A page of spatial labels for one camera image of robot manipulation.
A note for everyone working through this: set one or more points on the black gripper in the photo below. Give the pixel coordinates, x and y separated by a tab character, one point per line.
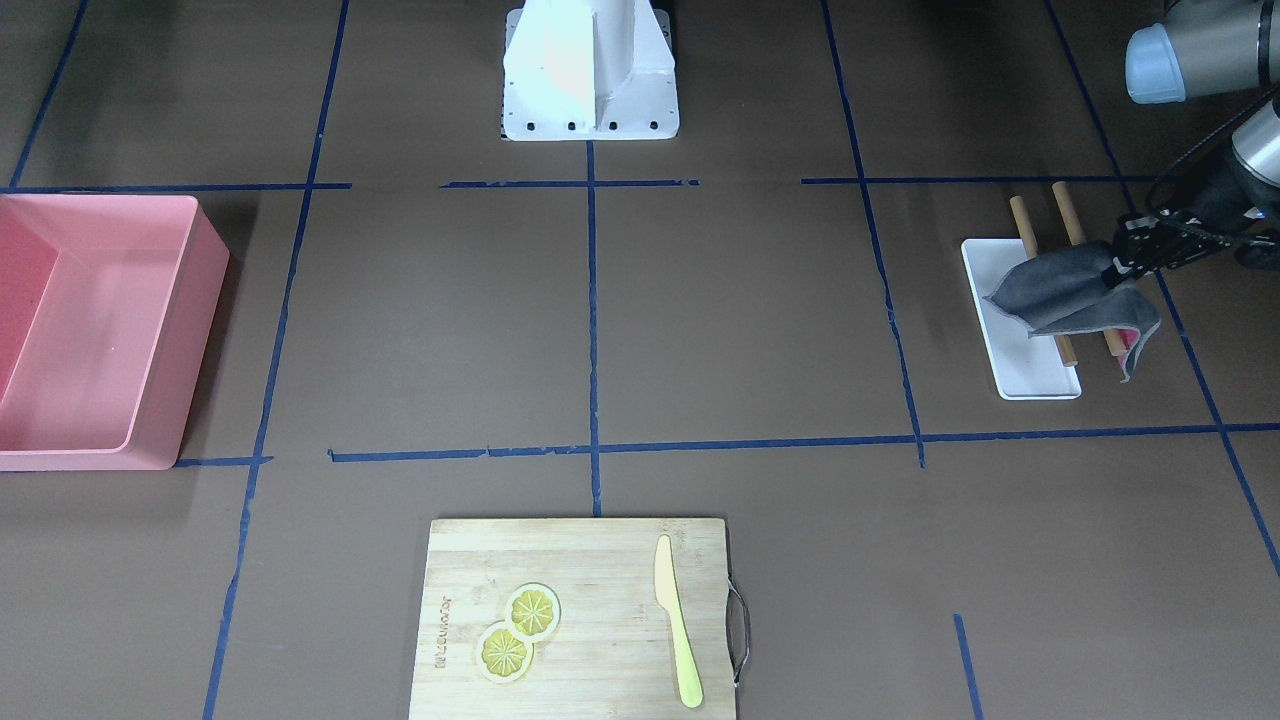
1214	191

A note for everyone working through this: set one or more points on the grey microfibre cloth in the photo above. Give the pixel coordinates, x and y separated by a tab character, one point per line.
1077	291

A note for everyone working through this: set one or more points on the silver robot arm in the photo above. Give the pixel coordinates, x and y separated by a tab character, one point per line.
1223	192

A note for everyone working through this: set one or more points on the wooden rack rod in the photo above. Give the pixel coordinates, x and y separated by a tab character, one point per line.
1115	340
1028	239

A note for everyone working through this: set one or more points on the white rectangular tray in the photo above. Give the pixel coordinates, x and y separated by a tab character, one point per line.
1025	368

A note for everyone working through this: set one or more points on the yellow plastic knife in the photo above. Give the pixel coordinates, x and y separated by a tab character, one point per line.
688	679

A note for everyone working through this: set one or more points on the bamboo cutting board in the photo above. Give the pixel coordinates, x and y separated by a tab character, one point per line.
611	656

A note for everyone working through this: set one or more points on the lemon slice upper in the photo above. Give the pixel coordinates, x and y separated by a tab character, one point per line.
533	612

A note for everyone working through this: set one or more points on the lemon slice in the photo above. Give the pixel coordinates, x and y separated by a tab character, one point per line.
501	656
533	612

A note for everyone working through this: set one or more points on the lemon slice lower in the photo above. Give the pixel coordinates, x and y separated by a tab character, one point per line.
501	656

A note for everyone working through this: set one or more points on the pink plastic bin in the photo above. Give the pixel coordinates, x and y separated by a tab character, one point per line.
108	300

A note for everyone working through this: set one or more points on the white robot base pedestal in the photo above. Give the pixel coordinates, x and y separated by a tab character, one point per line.
590	71

